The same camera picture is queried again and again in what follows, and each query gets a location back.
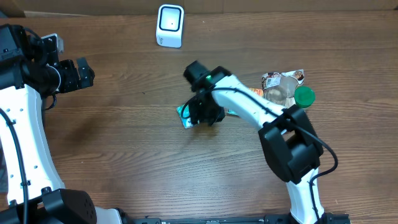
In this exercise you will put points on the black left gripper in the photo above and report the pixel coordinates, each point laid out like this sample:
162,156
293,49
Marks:
79,74

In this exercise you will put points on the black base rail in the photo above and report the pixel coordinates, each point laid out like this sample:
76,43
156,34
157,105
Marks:
327,218

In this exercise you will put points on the green-lid jar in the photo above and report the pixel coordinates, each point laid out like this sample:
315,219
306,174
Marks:
304,96

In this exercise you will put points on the orange Kleenex tissue pack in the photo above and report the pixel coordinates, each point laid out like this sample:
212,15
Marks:
257,91

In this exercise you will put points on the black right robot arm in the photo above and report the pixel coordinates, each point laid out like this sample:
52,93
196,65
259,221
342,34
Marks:
289,142

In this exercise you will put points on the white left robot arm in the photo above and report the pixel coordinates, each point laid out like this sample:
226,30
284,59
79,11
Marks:
31,72

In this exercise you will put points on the blue-green tissue pack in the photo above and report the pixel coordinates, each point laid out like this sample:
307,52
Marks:
185,117

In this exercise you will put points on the teal wet wipes pack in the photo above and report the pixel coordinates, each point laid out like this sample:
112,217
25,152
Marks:
232,113

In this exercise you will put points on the brown clear snack pouch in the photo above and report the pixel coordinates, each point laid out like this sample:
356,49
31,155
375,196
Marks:
279,87

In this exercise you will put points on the white barcode scanner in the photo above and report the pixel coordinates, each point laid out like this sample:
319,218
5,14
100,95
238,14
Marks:
169,29

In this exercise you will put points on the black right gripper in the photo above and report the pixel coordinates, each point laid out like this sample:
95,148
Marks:
199,115

